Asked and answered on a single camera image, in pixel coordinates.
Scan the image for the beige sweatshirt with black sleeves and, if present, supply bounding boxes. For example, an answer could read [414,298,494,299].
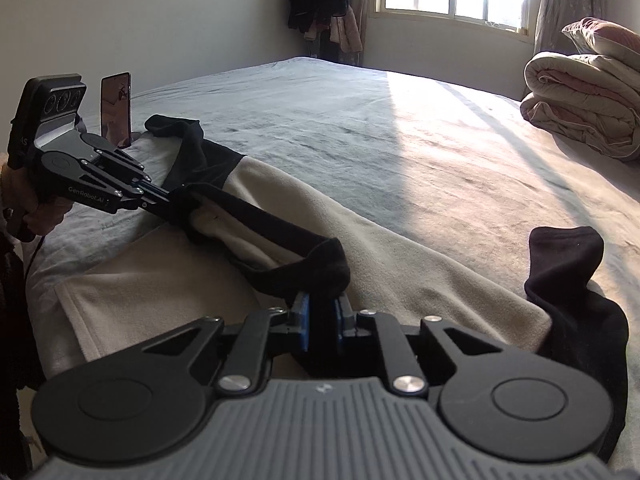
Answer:
[59,114,630,466]

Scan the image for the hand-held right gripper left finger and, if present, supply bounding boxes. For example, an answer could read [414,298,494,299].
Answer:
[127,292,312,396]

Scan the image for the person's dark clothing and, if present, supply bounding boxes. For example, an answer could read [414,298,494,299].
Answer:
[0,232,51,478]

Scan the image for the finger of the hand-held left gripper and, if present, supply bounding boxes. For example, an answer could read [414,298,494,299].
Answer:
[94,134,154,187]
[67,170,195,223]

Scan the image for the person's left hand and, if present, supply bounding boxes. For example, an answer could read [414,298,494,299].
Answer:
[0,165,69,237]

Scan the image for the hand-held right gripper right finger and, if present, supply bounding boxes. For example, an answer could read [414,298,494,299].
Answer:
[330,296,506,397]

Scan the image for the pink hanging clothes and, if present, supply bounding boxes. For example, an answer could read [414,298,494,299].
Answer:
[302,7,363,53]

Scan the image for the folded beige pink quilt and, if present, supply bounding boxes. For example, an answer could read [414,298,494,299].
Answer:
[520,50,640,162]

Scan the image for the black smartphone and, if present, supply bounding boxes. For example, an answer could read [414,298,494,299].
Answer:
[100,72,133,150]

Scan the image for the grey pink pillow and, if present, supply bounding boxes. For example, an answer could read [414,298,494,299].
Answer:
[561,17,640,61]

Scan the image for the black cable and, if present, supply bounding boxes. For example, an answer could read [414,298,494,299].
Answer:
[22,232,46,286]

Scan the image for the bed with grey sheet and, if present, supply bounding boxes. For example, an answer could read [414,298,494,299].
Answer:
[20,55,640,480]

